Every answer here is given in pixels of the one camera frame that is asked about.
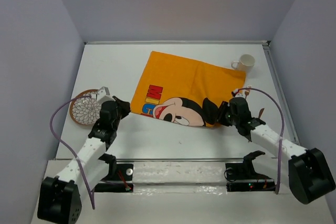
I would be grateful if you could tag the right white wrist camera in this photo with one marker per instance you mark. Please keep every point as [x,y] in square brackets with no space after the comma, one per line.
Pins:
[237,94]

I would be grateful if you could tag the copper fork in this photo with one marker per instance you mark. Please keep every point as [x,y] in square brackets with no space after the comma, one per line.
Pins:
[246,93]

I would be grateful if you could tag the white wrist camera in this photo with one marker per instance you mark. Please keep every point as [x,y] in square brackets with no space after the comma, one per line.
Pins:
[237,94]
[102,95]

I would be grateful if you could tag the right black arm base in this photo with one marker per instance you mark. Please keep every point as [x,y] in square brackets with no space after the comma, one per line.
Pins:
[242,177]

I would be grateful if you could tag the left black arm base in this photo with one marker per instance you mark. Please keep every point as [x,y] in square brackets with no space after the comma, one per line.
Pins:
[118,182]

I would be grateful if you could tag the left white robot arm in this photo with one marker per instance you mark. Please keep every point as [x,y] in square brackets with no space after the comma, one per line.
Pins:
[61,196]

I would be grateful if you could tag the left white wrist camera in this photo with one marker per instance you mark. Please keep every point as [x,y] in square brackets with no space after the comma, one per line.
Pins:
[102,95]

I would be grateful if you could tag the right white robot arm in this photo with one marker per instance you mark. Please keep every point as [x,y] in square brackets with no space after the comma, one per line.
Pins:
[309,175]

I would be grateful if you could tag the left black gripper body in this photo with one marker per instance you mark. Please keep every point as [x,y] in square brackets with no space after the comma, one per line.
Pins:
[116,121]

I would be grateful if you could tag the white ceramic mug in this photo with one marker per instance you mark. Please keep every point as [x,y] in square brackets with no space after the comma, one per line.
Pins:
[245,63]

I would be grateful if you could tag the yellow cartoon cloth napkin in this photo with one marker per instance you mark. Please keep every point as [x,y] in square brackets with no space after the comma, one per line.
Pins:
[184,91]

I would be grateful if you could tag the floral patterned plate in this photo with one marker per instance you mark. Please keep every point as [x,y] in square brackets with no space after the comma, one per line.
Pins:
[85,110]

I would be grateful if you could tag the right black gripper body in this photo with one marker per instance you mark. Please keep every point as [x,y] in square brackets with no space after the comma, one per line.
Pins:
[230,119]

